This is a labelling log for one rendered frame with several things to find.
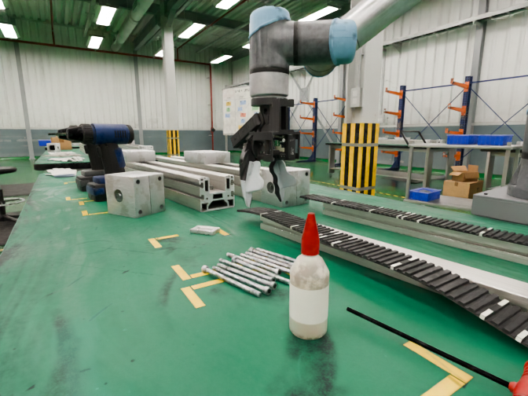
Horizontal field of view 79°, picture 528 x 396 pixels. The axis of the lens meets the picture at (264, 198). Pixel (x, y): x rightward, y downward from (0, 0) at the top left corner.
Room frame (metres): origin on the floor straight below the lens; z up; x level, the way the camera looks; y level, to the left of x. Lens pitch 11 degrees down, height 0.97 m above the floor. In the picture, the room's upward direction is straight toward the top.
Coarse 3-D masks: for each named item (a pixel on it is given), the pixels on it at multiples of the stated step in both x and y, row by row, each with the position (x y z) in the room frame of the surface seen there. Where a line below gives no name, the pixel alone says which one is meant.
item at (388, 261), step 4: (400, 252) 0.40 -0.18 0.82; (388, 256) 0.39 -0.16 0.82; (392, 256) 0.39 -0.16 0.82; (396, 256) 0.39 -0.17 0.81; (400, 256) 0.39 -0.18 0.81; (404, 256) 0.39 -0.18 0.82; (408, 256) 0.39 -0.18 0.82; (376, 260) 0.38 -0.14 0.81; (380, 260) 0.37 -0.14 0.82; (384, 260) 0.38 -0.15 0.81; (388, 260) 0.38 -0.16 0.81; (392, 260) 0.37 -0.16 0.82; (396, 260) 0.37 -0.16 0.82; (400, 260) 0.38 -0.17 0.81; (404, 260) 0.38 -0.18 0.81; (380, 264) 0.37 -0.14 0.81; (384, 264) 0.37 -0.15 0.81; (388, 264) 0.36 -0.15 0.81; (392, 264) 0.37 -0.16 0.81
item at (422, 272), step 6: (426, 264) 0.36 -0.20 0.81; (432, 264) 0.36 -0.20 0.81; (414, 270) 0.35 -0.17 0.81; (420, 270) 0.35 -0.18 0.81; (426, 270) 0.35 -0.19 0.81; (432, 270) 0.35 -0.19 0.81; (438, 270) 0.35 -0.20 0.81; (408, 276) 0.34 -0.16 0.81; (414, 276) 0.33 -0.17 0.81; (420, 276) 0.33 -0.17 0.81; (426, 276) 0.34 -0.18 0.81
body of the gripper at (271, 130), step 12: (264, 108) 0.63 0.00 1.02; (276, 108) 0.60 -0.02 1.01; (288, 108) 0.63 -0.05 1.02; (264, 120) 0.63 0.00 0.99; (276, 120) 0.60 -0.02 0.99; (252, 132) 0.63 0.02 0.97; (264, 132) 0.60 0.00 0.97; (276, 132) 0.59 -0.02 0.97; (288, 132) 0.61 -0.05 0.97; (252, 144) 0.63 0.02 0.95; (264, 144) 0.60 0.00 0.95; (276, 144) 0.60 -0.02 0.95; (288, 144) 0.61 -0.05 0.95; (264, 156) 0.60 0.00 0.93; (276, 156) 0.61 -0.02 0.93; (288, 156) 0.61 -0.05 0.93
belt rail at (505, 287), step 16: (272, 224) 0.61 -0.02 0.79; (368, 240) 0.47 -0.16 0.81; (352, 256) 0.45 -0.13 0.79; (416, 256) 0.40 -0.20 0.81; (432, 256) 0.40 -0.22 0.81; (384, 272) 0.41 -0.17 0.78; (464, 272) 0.35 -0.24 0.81; (480, 272) 0.35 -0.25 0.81; (496, 288) 0.31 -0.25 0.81; (512, 288) 0.31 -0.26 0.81; (512, 304) 0.31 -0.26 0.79
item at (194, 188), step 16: (176, 176) 0.87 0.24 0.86; (192, 176) 0.80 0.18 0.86; (208, 176) 0.88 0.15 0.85; (224, 176) 0.82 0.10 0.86; (176, 192) 0.88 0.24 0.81; (192, 192) 0.80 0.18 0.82; (208, 192) 0.78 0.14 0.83; (224, 192) 0.81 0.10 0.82; (192, 208) 0.80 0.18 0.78; (208, 208) 0.79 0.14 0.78
